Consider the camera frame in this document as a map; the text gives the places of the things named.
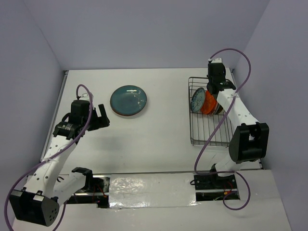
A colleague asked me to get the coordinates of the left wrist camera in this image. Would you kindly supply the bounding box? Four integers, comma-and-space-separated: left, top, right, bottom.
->
79, 93, 94, 102

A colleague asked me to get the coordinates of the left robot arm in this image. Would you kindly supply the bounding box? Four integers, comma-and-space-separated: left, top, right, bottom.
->
9, 100, 110, 227

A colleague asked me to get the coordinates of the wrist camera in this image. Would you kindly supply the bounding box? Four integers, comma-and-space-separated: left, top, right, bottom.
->
79, 93, 94, 102
208, 57, 222, 64

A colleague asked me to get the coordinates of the small blue patterned plate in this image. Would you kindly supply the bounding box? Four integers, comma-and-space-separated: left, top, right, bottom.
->
190, 87, 205, 113

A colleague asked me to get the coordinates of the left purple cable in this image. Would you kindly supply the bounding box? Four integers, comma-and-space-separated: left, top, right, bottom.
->
3, 84, 94, 231

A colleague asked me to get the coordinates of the white blue floral plate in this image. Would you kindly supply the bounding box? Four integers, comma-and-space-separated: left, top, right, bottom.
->
211, 103, 223, 116

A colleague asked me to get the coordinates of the orange plate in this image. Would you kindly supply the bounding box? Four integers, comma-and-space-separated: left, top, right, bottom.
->
201, 91, 217, 115

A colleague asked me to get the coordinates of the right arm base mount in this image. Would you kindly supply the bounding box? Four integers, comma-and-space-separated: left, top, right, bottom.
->
190, 175, 237, 192

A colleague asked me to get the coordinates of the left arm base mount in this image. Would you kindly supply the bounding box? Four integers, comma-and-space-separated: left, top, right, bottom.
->
67, 177, 110, 208

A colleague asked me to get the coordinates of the dark teal blossom plate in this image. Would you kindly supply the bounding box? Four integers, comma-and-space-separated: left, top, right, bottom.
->
110, 85, 147, 115

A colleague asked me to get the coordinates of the wire dish rack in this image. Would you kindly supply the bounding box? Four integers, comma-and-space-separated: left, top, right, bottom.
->
188, 77, 234, 147

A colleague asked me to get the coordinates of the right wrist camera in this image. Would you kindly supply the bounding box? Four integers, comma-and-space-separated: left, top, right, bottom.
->
208, 57, 222, 64

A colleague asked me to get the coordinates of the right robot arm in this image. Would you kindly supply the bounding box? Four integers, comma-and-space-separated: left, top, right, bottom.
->
207, 58, 270, 188

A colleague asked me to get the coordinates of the purple cable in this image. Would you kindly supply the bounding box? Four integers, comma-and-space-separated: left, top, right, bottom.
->
194, 48, 252, 210
3, 84, 94, 231

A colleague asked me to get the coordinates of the silver foil cover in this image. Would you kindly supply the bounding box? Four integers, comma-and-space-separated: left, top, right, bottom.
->
108, 173, 197, 209

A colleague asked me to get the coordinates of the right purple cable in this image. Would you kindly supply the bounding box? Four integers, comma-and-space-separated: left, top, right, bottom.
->
194, 48, 252, 210

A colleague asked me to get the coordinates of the red plate with teal flower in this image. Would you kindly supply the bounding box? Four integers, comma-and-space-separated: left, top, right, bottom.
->
112, 110, 145, 119

